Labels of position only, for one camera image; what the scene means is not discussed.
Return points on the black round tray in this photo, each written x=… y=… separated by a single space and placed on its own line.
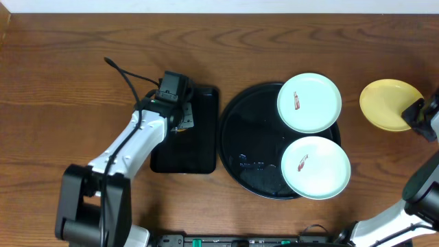
x=252 y=139

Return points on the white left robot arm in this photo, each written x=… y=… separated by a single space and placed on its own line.
x=94 y=206

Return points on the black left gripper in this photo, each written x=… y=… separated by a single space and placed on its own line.
x=187 y=112

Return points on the black rectangular tray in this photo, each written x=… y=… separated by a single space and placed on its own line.
x=194 y=150

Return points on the light green plate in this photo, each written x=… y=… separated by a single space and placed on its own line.
x=315 y=168
x=309 y=103

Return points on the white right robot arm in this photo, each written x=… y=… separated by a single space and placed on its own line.
x=416 y=213

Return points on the light green plate front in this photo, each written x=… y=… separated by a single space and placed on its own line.
x=315 y=168

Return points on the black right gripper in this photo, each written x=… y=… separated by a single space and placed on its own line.
x=409 y=114

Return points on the yellow plate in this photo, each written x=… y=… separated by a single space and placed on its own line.
x=383 y=101

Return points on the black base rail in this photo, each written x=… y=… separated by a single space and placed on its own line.
x=240 y=241

